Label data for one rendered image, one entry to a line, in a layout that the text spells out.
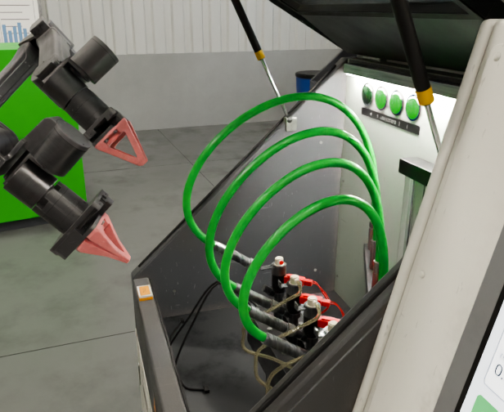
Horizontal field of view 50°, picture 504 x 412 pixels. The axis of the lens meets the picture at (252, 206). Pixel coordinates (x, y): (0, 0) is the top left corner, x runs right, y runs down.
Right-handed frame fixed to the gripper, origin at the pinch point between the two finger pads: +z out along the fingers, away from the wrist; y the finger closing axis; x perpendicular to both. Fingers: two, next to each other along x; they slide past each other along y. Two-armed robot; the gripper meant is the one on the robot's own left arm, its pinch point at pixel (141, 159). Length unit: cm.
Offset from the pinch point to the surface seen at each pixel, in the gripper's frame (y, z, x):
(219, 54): 661, -58, -135
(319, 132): -8.6, 17.8, -23.9
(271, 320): -11.0, 33.3, 3.6
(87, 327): 187, 30, 95
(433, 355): -40, 40, -9
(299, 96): -2.1, 12.0, -27.0
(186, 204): -1.2, 11.0, 0.0
